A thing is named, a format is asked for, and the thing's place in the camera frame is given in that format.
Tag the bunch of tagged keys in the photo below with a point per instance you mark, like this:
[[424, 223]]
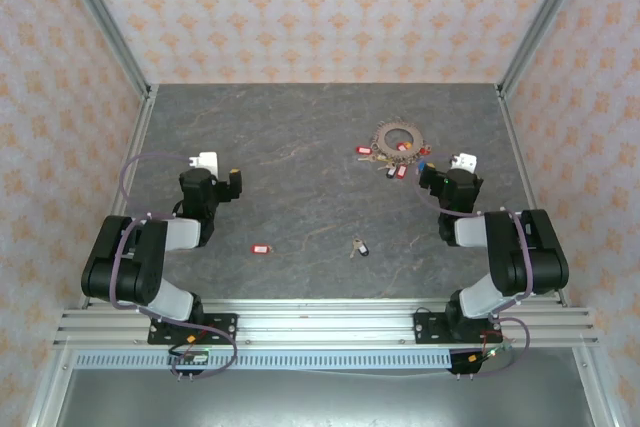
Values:
[[362, 150]]

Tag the aluminium frame leg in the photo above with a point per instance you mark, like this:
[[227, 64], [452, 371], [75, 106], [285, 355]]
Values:
[[50, 387], [597, 387]]

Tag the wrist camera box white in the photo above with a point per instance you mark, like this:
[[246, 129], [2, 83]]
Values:
[[464, 162], [206, 161]]

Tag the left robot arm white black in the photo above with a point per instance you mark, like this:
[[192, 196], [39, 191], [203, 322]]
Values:
[[130, 267]]

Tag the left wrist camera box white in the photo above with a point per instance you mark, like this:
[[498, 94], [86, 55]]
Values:
[[206, 161]]

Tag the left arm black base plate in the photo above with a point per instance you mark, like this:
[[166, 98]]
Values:
[[225, 327]]

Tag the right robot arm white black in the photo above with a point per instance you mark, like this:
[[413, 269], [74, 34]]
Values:
[[530, 257]]

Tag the aluminium frame post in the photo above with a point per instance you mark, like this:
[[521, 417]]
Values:
[[547, 12], [101, 12]]

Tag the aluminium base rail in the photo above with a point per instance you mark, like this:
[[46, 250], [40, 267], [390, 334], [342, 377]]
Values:
[[325, 327]]

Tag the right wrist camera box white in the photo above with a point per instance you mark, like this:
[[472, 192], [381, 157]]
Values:
[[464, 162]]

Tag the black tag key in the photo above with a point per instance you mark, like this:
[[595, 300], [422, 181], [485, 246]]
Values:
[[361, 249]]

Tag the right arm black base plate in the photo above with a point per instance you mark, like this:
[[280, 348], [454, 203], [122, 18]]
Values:
[[430, 327]]

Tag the aluminium table side rail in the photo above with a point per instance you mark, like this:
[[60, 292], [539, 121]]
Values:
[[142, 132], [515, 147]]

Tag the red tag key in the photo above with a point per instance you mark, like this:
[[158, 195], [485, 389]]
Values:
[[259, 249]]

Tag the grey metal shelf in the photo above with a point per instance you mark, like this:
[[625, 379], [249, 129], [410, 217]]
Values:
[[320, 397]]

